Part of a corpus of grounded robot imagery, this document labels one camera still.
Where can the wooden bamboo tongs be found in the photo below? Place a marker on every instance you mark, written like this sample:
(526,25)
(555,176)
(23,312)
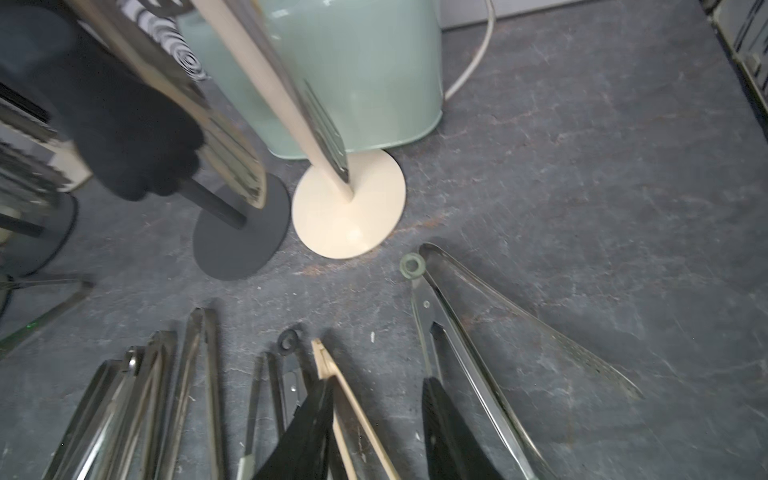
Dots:
(348,411)

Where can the small steel tongs white tip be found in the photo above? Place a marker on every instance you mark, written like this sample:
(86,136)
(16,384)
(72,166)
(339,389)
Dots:
(254,452)

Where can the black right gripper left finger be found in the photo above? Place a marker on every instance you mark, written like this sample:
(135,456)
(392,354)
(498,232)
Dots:
(303,451)

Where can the dark grey rack stand back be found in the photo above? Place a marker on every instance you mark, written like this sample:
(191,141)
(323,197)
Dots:
(232,240)

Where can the clear handled steel tongs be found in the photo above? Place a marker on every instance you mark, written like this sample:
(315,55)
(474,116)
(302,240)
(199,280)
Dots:
(38,165)

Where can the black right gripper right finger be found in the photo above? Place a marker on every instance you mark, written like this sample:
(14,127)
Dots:
(452,452)

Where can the cream utensil rack stand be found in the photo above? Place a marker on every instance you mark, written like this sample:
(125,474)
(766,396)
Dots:
(344,205)

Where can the green ringed steel tongs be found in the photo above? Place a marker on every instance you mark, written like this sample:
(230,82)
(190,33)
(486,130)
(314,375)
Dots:
(433,315)

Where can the white handled slotted steel tongs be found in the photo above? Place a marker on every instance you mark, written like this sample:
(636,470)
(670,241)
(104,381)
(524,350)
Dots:
(225,149)

